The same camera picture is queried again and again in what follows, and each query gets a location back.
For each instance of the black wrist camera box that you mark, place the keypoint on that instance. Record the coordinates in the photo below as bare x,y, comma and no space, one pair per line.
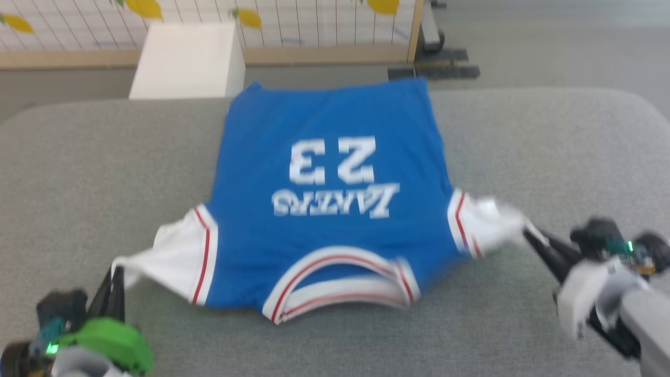
60,309
596,235

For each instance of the small black floor tape patch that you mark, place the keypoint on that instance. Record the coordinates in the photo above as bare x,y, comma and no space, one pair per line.
400,73

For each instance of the white rectangular box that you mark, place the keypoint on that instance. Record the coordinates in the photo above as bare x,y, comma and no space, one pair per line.
183,63

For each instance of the grey metal post with caster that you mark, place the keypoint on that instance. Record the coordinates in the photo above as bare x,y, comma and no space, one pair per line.
432,31

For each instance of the large black floor tape patch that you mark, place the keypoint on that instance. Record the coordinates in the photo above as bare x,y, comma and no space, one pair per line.
450,65

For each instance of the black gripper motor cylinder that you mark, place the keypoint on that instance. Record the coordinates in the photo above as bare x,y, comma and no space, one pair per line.
657,251
18,361

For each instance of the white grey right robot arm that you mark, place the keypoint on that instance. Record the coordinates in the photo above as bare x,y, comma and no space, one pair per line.
644,324

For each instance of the lemon print wooden frame partition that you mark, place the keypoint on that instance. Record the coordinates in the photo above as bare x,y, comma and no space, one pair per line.
314,26

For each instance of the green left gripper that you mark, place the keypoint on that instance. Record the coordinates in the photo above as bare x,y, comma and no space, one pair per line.
115,343

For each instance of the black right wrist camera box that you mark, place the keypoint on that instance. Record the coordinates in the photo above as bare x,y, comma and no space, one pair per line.
596,235

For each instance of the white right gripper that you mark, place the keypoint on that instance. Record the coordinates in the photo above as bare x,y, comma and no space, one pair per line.
586,293

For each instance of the blue white basketball jersey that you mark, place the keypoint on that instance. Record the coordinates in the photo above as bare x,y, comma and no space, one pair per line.
324,235

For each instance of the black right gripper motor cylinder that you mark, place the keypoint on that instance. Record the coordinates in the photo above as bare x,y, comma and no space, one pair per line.
657,251

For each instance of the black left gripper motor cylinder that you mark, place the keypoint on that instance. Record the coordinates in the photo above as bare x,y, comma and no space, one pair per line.
18,361

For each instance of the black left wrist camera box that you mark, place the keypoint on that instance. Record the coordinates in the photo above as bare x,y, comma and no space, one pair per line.
60,309

